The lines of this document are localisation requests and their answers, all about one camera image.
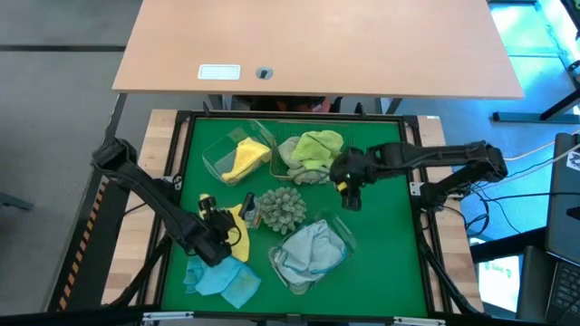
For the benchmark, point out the silver aluminium bracket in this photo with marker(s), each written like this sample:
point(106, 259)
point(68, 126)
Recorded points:
point(419, 321)
point(167, 316)

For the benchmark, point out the sage gray microfiber towel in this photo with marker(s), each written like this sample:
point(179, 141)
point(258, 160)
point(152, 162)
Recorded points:
point(308, 176)

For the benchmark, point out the yellow microfiber towel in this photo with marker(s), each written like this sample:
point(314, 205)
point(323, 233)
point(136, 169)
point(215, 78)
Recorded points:
point(244, 253)
point(247, 156)

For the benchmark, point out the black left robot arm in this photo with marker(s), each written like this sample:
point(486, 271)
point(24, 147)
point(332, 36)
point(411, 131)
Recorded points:
point(149, 192)

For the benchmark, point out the black floor stand base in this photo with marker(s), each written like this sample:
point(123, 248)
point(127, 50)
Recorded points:
point(534, 117)

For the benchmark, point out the white rectangular desk plate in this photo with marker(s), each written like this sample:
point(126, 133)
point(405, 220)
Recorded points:
point(219, 72)

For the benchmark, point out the dark gray laptop with sticker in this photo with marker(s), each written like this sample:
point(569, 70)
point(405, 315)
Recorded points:
point(564, 204)

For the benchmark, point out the black laptop with keyboard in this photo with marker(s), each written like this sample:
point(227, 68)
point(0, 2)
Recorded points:
point(539, 290)

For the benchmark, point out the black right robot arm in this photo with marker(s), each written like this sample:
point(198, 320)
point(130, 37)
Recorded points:
point(435, 154)

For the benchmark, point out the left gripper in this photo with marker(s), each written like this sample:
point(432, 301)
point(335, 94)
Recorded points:
point(222, 226)

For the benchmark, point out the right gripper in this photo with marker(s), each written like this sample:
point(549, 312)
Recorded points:
point(355, 165)

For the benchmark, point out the pale gray towel blue trim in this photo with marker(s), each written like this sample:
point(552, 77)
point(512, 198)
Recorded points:
point(290, 267)

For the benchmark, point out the black aluminium rig frame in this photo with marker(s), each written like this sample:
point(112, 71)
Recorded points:
point(294, 114)

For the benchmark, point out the white screen with green logo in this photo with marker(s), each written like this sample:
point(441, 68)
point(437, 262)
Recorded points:
point(498, 283)

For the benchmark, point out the clear plastic bin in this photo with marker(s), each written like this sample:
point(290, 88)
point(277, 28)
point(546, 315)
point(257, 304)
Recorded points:
point(217, 154)
point(346, 233)

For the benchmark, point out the light wooden desk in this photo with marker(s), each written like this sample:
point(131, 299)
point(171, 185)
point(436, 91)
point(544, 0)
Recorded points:
point(317, 41)

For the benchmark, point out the clear spray bottle black cap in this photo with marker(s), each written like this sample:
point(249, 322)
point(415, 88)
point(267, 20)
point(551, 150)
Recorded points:
point(248, 206)

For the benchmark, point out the black panel with hazard stripes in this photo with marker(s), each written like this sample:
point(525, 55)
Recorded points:
point(86, 262)

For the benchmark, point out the gray desk grommet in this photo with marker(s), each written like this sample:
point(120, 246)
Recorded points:
point(260, 70)

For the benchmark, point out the gray furniture foot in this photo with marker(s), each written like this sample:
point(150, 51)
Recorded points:
point(16, 201)

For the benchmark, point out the green table mat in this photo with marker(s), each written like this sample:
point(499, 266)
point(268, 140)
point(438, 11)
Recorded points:
point(389, 271)

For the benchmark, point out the blue microfiber towel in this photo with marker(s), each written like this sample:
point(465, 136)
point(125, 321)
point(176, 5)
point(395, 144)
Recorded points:
point(226, 280)
point(192, 276)

